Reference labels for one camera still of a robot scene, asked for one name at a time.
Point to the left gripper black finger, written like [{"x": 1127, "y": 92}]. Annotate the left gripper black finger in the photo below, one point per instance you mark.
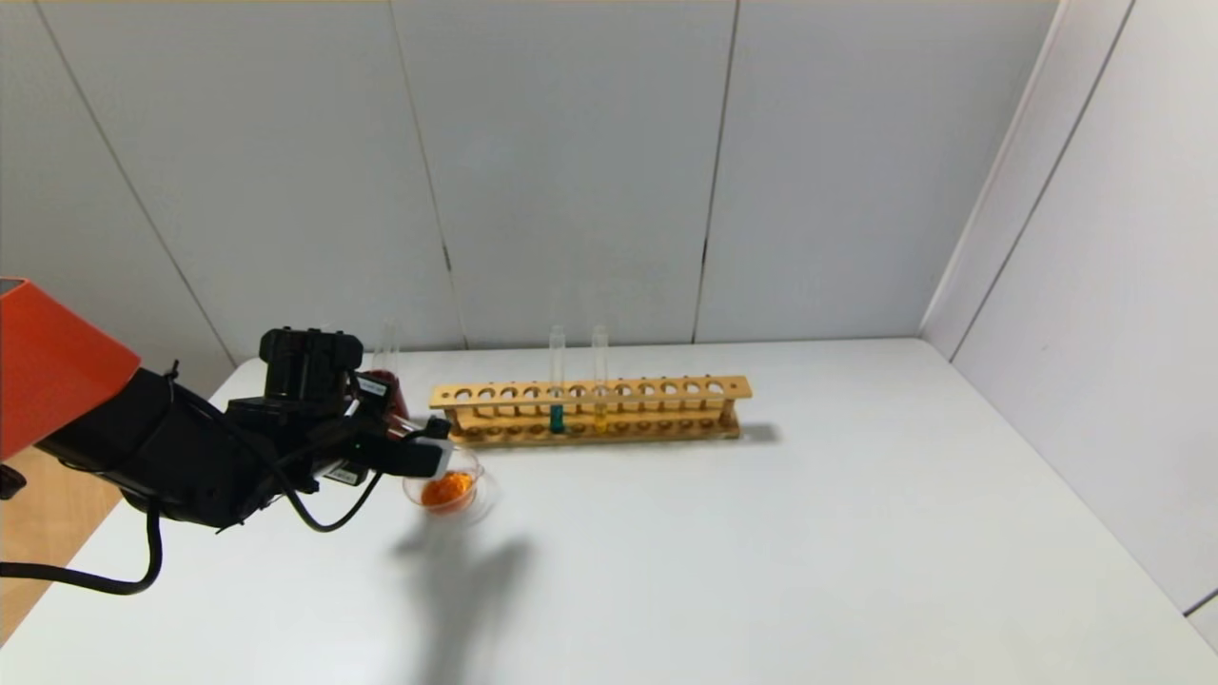
[
  {"x": 409, "y": 459},
  {"x": 404, "y": 426}
]

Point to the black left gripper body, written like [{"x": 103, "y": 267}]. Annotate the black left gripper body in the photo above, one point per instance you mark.
[{"x": 376, "y": 389}]

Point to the clear glass petri dish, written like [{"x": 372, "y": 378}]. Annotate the clear glass petri dish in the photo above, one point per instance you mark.
[{"x": 466, "y": 495}]

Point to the black and orange left arm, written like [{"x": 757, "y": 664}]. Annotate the black and orange left arm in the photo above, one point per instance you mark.
[{"x": 162, "y": 447}]

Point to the dark red cup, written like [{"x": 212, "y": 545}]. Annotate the dark red cup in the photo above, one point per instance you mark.
[{"x": 392, "y": 390}]

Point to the teal pigment test tube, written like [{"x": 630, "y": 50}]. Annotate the teal pigment test tube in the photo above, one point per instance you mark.
[{"x": 557, "y": 419}]

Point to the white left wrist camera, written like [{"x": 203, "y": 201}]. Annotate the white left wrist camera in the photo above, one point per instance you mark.
[{"x": 404, "y": 426}]

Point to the wooden test tube rack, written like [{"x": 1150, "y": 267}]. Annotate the wooden test tube rack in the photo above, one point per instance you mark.
[{"x": 618, "y": 392}]

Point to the empty glass test tube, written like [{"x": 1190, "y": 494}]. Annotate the empty glass test tube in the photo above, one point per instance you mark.
[{"x": 389, "y": 347}]

